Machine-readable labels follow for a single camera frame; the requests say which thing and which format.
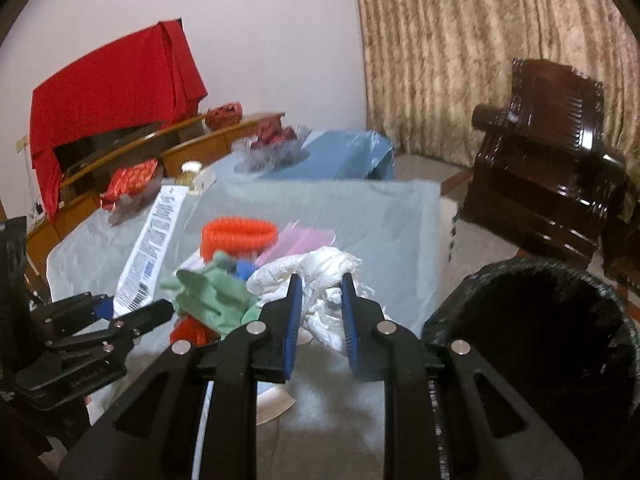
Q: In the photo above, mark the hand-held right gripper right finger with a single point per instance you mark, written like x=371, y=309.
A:
x=352, y=327

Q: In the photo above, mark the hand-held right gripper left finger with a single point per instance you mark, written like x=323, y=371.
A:
x=292, y=327

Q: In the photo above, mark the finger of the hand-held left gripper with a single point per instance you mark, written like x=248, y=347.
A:
x=150, y=316
x=102, y=306

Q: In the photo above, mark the green glove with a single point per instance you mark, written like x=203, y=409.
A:
x=210, y=295

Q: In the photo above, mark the white tissue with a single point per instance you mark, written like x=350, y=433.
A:
x=320, y=270

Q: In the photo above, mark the white printed carton box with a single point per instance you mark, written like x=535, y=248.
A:
x=150, y=250

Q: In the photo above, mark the pink face mask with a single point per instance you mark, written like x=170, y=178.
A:
x=305, y=240

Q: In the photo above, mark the black trash bin bag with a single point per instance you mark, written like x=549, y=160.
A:
x=525, y=320

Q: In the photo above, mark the red crumpled item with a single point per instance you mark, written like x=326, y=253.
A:
x=190, y=332

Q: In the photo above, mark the small blue item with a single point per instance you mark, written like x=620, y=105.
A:
x=244, y=270

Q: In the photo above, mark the clear plastic wrapper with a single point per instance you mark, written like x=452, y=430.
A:
x=127, y=212

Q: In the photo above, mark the grey table cloth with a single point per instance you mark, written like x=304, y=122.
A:
x=350, y=210

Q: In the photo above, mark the red snack packet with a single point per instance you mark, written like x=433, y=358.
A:
x=130, y=180

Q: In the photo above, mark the small cream and white box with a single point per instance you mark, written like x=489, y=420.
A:
x=195, y=180

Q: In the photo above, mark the black television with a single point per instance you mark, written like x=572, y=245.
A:
x=95, y=147

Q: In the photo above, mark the glass fruit bowl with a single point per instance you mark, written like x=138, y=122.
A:
x=270, y=162

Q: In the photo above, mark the blue table cloth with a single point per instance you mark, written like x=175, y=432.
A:
x=340, y=157

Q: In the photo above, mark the red apple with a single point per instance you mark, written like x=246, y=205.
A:
x=270, y=132
x=286, y=141

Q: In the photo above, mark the red plastic bag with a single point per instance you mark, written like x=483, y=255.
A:
x=222, y=116

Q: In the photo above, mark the red cloth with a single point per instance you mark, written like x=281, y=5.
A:
x=100, y=90

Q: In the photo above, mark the dark wooden armchair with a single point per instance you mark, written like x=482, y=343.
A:
x=545, y=135

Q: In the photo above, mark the beige patterned curtain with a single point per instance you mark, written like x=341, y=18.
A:
x=440, y=60

